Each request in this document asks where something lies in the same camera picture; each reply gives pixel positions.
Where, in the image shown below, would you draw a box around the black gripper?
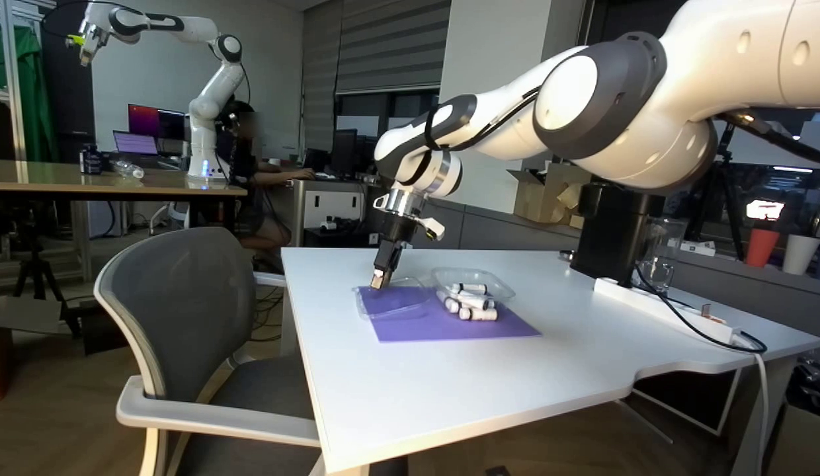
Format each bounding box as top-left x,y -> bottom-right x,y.
367,211 -> 424,293

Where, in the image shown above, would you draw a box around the clear plastic clamshell container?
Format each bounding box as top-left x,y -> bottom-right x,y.
356,263 -> 518,324

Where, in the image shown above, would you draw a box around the clear plastic bottle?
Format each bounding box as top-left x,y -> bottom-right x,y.
110,155 -> 151,184

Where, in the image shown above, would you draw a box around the purple mat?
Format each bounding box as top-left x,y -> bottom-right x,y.
356,283 -> 542,347

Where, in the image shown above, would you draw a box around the white drawer cabinet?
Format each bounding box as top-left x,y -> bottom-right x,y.
291,177 -> 371,252

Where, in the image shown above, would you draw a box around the black computer monitor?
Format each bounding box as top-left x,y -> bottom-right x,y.
328,127 -> 390,180

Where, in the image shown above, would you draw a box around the open cardboard box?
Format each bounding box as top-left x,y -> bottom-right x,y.
505,166 -> 590,228

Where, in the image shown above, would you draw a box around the seated person in dark shirt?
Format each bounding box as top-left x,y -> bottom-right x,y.
217,98 -> 316,270

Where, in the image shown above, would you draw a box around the gray office chair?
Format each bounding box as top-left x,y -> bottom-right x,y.
91,224 -> 326,476

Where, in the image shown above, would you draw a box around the gray window blinds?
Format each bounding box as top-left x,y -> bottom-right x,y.
300,0 -> 452,99

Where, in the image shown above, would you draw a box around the open laptop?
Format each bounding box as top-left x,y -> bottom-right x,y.
111,130 -> 166,163

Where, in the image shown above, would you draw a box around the white power strip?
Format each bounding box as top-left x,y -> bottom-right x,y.
590,275 -> 740,349

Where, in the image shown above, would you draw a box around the pink lit monitor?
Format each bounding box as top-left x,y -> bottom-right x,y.
124,99 -> 188,143

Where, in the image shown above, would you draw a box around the wooden table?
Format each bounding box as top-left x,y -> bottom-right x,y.
0,158 -> 252,286

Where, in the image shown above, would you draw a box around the small black tripod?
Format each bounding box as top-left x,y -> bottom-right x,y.
10,236 -> 71,306

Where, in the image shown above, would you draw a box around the red cup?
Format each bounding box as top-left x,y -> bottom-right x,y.
743,228 -> 784,270

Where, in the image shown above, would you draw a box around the green cloth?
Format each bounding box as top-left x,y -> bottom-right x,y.
0,19 -> 59,166

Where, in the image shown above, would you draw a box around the white cup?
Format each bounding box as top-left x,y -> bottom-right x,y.
781,233 -> 820,278

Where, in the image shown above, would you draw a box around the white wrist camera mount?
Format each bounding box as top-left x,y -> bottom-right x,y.
371,188 -> 449,242

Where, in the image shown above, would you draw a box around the black power cable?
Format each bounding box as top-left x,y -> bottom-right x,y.
633,259 -> 771,356

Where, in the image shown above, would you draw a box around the white power strip cable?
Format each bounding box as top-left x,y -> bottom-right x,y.
732,330 -> 776,476

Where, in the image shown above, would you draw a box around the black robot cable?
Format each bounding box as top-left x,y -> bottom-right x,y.
715,109 -> 820,168

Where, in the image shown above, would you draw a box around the white metal frame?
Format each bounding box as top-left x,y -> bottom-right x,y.
0,0 -> 59,163

